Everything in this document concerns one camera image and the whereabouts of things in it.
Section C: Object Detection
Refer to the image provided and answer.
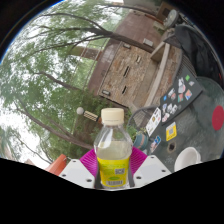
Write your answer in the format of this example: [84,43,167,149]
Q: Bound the green plant in teal pot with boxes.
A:
[124,109,150,152]

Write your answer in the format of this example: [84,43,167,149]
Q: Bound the white mug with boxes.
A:
[173,146,203,174]

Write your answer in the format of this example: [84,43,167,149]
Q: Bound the clear bottle with yellow label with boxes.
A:
[93,107,134,191]

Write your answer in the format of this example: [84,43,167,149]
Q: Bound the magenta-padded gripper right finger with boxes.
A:
[128,146,172,189]

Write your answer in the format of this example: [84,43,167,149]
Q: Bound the small blue card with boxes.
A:
[149,134,162,154]

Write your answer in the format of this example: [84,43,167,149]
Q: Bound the white printed booklet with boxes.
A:
[145,107,163,137]

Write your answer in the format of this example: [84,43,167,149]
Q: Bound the black bag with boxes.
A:
[174,24,224,88]

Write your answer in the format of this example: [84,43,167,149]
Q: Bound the black laptop with stickers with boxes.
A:
[158,71,204,126]

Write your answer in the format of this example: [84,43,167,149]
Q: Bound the yellow card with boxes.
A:
[165,121,178,142]

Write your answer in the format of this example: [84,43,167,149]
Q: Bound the flat round red coaster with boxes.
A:
[211,104,224,132]

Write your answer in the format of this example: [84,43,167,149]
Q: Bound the grey wall box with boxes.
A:
[142,37,155,48]

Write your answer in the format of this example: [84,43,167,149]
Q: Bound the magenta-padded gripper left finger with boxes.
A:
[59,148,99,190]

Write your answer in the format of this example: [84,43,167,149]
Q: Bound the wooden lamp post, white globe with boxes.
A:
[75,106,103,125]

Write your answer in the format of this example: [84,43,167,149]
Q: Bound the grey wicker chair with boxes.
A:
[128,105,160,134]

